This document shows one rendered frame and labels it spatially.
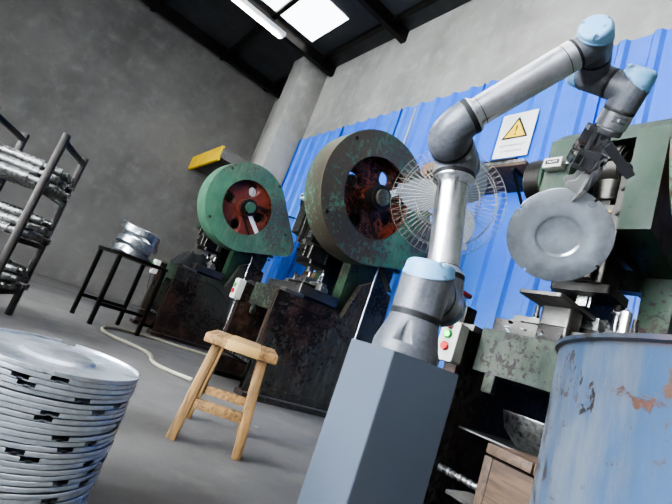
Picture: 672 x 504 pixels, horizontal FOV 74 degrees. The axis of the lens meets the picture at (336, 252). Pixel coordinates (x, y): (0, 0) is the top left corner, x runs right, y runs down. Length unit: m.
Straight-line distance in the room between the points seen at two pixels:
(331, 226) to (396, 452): 1.72
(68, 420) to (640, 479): 0.76
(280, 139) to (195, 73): 2.17
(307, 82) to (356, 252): 4.76
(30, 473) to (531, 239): 1.31
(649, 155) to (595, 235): 0.40
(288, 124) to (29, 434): 6.16
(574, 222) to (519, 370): 0.47
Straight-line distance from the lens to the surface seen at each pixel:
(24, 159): 2.71
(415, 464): 1.01
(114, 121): 7.61
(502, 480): 0.89
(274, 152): 6.55
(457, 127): 1.20
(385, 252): 2.76
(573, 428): 0.33
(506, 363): 1.55
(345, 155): 2.61
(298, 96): 6.94
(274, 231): 4.31
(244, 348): 1.46
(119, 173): 7.49
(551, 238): 1.48
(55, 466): 0.89
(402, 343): 0.97
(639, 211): 1.69
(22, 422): 0.85
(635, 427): 0.29
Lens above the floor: 0.42
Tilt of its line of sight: 11 degrees up
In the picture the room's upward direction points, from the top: 20 degrees clockwise
